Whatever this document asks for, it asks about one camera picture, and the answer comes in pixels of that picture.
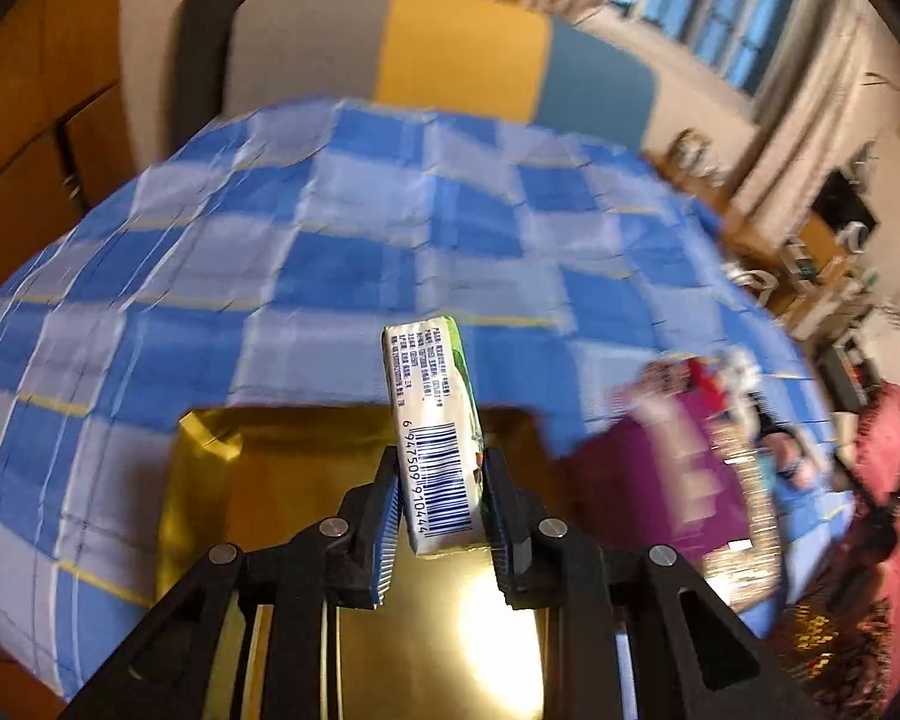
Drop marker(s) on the window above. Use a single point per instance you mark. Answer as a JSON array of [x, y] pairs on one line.
[[712, 0]]

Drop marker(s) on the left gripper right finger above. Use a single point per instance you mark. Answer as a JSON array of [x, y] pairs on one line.
[[511, 515]]

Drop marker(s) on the blue plaid tablecloth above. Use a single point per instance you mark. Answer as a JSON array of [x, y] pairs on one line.
[[261, 263]]

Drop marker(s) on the wooden side table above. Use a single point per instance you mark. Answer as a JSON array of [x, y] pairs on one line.
[[734, 231]]

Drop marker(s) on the gold metal tray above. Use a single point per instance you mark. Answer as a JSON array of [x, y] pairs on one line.
[[443, 645]]

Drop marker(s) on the ornate silver tissue box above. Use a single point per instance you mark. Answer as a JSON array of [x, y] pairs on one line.
[[746, 570]]

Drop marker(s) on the grey yellow blue headboard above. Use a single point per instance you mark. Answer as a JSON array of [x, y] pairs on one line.
[[472, 57]]

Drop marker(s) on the purple cardboard box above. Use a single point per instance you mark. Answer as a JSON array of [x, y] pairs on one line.
[[655, 477]]

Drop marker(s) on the tissue pack with barcode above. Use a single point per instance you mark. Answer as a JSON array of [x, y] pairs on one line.
[[440, 441]]

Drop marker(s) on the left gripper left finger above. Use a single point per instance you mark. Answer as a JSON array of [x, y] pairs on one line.
[[373, 514]]

